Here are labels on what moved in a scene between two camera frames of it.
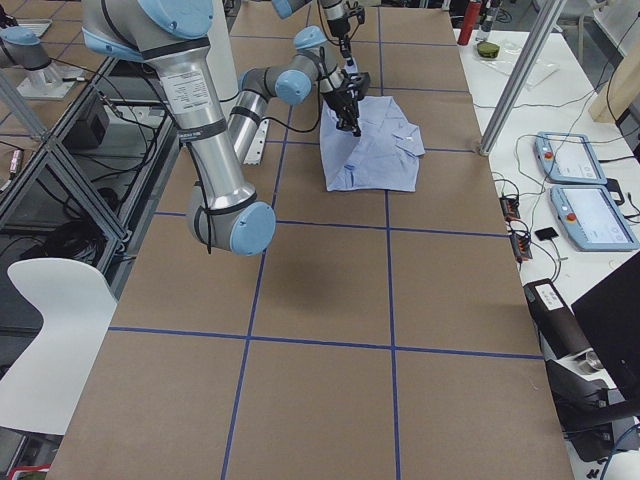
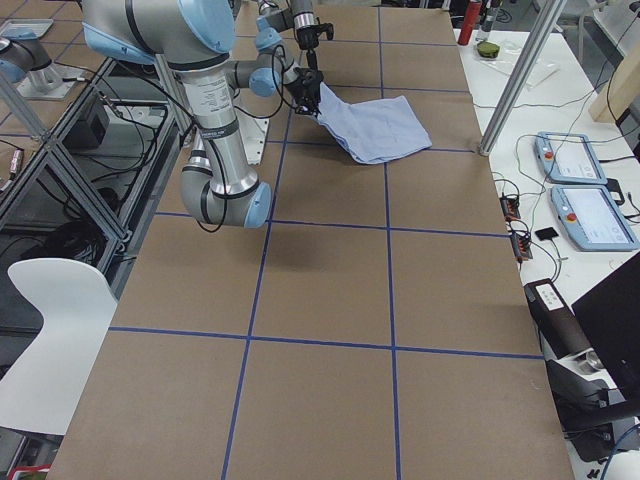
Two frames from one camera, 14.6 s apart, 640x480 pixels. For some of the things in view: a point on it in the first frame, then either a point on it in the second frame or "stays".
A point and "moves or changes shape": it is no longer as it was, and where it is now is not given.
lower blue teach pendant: (590, 219) stays
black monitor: (611, 311) stays
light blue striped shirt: (384, 157) moves or changes shape
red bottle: (472, 12) stays
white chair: (43, 388) stays
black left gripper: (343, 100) to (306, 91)
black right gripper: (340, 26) to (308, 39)
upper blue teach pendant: (568, 158) stays
